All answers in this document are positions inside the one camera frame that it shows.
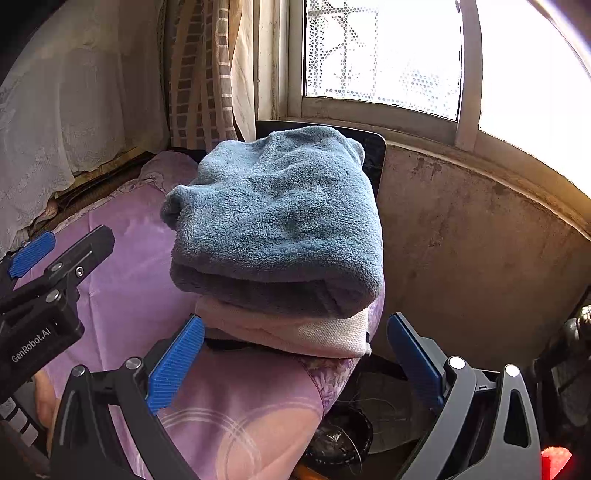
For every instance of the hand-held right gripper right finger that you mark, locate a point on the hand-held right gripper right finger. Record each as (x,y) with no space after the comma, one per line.
(413,364)

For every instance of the blue fleece jacket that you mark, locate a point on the blue fleece jacket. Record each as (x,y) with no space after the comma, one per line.
(277,221)

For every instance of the window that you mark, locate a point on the window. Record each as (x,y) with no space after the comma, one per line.
(383,55)

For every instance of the purple bed sheet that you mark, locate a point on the purple bed sheet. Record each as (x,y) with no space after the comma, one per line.
(129,300)

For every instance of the dark metal equipment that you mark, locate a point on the dark metal equipment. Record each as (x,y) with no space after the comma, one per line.
(568,369)

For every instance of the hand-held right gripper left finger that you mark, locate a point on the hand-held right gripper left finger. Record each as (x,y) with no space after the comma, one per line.
(178,364)

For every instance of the brick pattern curtain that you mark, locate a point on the brick pattern curtain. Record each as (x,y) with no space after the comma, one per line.
(198,92)

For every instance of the white lace cloth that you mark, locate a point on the white lace cloth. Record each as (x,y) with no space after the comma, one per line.
(69,115)

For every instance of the woven straw mat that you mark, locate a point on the woven straw mat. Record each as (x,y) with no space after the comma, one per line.
(92,184)

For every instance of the black round object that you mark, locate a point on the black round object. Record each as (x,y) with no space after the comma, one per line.
(341,438)

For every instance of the pink white folded knit garment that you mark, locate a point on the pink white folded knit garment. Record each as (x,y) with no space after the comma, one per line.
(300,334)

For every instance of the red object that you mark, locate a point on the red object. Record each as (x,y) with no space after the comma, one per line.
(556,464)

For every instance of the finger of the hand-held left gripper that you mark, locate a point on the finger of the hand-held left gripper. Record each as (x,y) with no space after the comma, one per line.
(87,249)
(32,251)

